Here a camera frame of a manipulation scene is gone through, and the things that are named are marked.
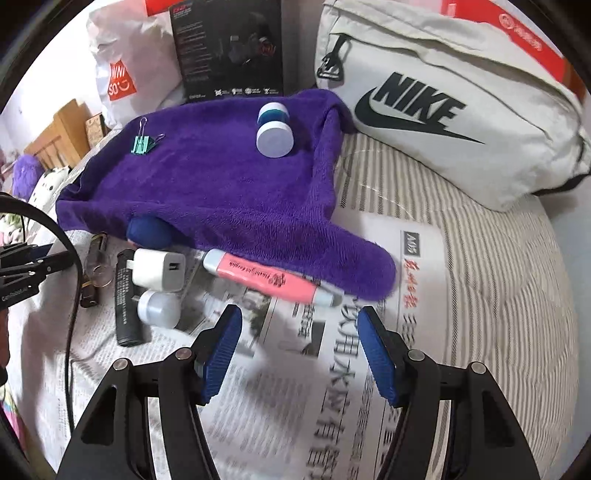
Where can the blue pink round container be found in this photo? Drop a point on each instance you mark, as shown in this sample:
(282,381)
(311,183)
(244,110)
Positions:
(152,230)

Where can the red carton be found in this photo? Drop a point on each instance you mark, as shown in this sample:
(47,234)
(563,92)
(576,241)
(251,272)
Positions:
(157,5)

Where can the beige logo sling bag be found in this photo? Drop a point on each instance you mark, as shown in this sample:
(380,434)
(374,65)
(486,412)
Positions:
(461,92)

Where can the white teal cream jar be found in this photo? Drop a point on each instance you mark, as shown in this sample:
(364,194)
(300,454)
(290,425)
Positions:
(274,138)

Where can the purple towel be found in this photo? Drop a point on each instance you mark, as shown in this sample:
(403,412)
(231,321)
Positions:
(221,184)

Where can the purple plush toy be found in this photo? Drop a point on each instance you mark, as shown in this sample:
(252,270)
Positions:
(25,175)

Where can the striped bed sheet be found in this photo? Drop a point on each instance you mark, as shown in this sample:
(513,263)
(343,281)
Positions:
(485,277)

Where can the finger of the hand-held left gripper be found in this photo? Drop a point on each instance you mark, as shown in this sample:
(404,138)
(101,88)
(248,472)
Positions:
(39,249)
(51,264)

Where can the newspaper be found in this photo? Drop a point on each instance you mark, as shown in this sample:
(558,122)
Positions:
(286,369)

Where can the green binder clip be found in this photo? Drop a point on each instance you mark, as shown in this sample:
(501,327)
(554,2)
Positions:
(141,145)

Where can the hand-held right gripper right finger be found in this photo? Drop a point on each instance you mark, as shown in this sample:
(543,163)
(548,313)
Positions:
(376,355)

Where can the black cylinder battery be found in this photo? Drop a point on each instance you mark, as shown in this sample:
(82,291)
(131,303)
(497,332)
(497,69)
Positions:
(127,304)

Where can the pink highlighter pen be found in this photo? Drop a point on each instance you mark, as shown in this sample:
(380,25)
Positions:
(268,277)

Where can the white shopping bag red label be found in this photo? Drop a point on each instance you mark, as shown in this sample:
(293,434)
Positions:
(138,46)

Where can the clear plastic cap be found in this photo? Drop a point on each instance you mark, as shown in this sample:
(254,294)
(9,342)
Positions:
(102,277)

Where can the black product box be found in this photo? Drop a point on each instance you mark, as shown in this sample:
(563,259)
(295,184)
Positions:
(207,60)

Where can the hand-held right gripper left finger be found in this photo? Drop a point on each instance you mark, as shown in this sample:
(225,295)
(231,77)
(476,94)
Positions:
(224,355)

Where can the red white printed box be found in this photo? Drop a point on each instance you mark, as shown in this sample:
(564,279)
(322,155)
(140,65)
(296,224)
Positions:
(521,41)

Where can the small white round jar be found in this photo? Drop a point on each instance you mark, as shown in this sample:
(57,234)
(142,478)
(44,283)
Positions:
(159,309)

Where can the small brown box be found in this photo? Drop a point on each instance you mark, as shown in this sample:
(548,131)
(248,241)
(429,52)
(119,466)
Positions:
(94,129)

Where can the dark brown slim bottle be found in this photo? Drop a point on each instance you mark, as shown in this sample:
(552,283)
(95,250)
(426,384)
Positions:
(91,290)

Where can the wooden headboard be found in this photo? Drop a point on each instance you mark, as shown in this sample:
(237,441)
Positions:
(60,134)

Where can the white spotted plush toy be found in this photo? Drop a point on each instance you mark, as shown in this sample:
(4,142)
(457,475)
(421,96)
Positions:
(48,182)

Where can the white usb charger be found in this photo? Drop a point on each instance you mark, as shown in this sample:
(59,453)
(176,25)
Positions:
(159,270)

